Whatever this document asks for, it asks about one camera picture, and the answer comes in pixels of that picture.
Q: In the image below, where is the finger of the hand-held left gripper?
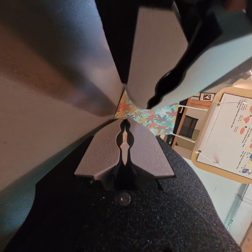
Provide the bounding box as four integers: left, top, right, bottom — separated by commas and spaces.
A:
125, 6, 189, 110
147, 10, 252, 111

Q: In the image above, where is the black white marker tag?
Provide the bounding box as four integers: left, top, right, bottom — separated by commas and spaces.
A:
199, 92, 216, 102

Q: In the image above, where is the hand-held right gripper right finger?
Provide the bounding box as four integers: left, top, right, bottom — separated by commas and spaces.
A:
125, 117, 175, 179

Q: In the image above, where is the wooden shelf frame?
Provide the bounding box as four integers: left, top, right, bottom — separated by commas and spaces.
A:
171, 96, 213, 149

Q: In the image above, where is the instruction sheet board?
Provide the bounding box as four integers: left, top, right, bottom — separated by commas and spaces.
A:
191, 86, 252, 184

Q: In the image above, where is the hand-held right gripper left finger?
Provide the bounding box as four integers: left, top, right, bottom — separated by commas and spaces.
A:
74, 117, 126, 180

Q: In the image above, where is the maple leaf origami paper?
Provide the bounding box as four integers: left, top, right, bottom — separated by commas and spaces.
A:
114, 90, 180, 136

